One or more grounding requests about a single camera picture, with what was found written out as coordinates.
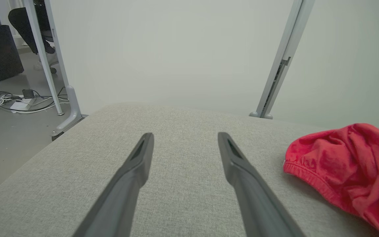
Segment white partition panel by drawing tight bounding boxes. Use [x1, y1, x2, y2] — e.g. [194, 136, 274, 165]
[50, 0, 295, 116]
[268, 0, 379, 142]

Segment grey partition leg with foot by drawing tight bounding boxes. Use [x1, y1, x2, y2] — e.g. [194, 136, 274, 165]
[43, 0, 85, 136]

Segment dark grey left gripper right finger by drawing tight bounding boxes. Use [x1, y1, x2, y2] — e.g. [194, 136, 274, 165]
[218, 132, 305, 237]

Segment seated person's legs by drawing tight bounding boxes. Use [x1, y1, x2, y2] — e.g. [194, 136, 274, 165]
[8, 0, 59, 73]

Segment red shorts with white stripe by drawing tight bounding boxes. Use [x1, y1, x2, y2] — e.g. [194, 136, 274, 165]
[283, 123, 379, 237]

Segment white power strip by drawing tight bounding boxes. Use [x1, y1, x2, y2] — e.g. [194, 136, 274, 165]
[10, 98, 38, 112]

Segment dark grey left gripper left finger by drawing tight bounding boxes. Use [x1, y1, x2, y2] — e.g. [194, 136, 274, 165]
[72, 132, 154, 237]

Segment thin grey metal leg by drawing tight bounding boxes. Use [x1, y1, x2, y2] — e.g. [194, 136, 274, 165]
[22, 0, 64, 116]

